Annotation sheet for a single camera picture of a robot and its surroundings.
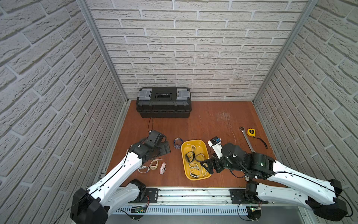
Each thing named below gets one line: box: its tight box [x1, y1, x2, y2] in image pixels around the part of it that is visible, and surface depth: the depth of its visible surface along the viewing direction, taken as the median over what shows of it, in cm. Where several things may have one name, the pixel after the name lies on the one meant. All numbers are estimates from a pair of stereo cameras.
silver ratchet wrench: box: [239, 126, 256, 154], surface depth 99 cm
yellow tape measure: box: [247, 128, 260, 140], surface depth 99 cm
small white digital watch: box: [137, 165, 150, 174], surface depth 83 cm
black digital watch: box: [184, 151, 196, 163], surface depth 88 cm
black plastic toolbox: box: [135, 86, 193, 119], surface depth 100 cm
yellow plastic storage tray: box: [180, 139, 212, 181], surface depth 88 cm
